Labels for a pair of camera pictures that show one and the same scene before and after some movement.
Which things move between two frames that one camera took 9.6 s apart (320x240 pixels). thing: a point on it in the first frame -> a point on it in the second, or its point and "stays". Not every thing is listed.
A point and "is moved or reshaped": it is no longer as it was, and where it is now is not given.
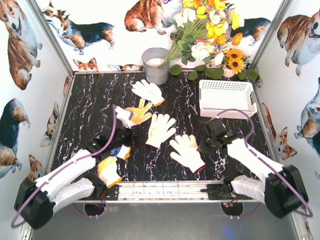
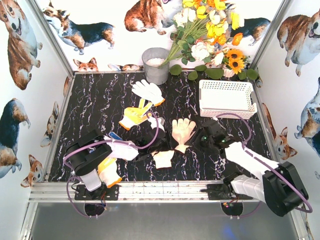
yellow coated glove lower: [107, 171] stays
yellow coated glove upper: [139, 114] stays
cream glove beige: [159, 129] is moved or reshaped
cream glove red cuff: [188, 156] -> [163, 159]
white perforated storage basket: [215, 96] stays
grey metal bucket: [156, 74] stays
